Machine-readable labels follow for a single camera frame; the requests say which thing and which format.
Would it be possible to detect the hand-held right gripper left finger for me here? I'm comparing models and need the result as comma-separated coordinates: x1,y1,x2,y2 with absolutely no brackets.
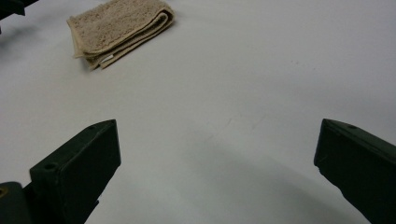
29,119,121,224

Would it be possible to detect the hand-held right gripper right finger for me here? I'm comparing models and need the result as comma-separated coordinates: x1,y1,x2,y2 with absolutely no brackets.
313,118,396,224

